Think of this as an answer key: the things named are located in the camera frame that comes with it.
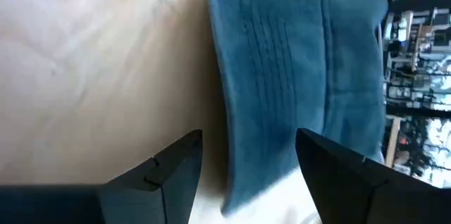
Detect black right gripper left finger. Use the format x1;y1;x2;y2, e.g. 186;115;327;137
0;129;204;224

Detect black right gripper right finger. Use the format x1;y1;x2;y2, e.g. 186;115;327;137
295;127;451;224

